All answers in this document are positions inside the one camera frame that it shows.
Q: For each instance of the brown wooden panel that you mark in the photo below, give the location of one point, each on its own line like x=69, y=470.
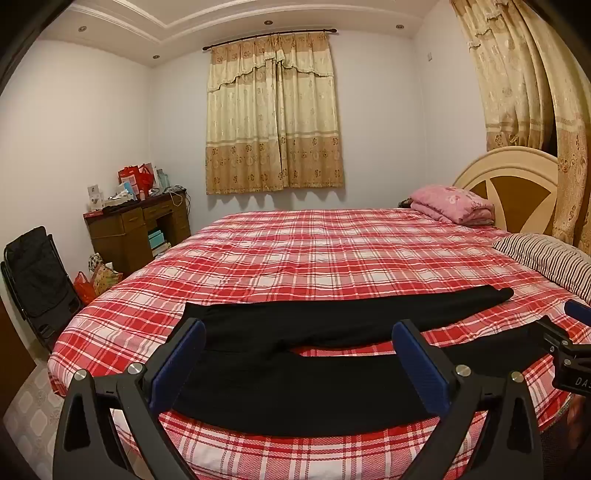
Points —
x=14, y=350

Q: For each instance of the red gift bag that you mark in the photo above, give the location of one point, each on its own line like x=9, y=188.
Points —
x=134, y=177

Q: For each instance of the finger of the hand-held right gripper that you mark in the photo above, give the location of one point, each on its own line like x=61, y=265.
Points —
x=579, y=311

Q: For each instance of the red plastic bag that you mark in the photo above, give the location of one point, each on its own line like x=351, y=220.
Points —
x=84, y=290

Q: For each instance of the teal boxes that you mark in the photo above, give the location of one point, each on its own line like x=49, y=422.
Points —
x=156, y=240

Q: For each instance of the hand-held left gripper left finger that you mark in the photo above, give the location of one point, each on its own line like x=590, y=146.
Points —
x=178, y=369

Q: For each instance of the dark curtain rod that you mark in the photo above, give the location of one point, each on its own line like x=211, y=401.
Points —
x=231, y=42

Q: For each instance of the black folding chair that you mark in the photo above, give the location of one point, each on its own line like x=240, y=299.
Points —
x=34, y=281

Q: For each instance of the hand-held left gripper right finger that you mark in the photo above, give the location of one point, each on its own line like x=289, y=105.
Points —
x=415, y=364

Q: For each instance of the pink folded blanket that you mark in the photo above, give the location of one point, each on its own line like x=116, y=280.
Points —
x=455, y=203

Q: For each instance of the beige floral window curtain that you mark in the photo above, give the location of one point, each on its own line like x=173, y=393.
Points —
x=272, y=120

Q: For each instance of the bed with red plaid sheet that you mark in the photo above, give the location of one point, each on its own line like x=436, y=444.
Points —
x=323, y=249

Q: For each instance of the long beige floral curtain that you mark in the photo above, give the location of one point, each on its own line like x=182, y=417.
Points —
x=521, y=83

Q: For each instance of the white picture box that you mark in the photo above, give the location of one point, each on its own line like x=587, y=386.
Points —
x=94, y=197

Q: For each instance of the cream wooden headboard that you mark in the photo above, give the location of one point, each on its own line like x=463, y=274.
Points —
x=521, y=170

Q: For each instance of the striped pillow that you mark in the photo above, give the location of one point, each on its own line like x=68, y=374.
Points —
x=549, y=261

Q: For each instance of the black pants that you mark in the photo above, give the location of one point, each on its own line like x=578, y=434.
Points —
x=323, y=392

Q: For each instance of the brown wooden desk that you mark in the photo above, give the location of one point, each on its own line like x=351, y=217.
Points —
x=124, y=230

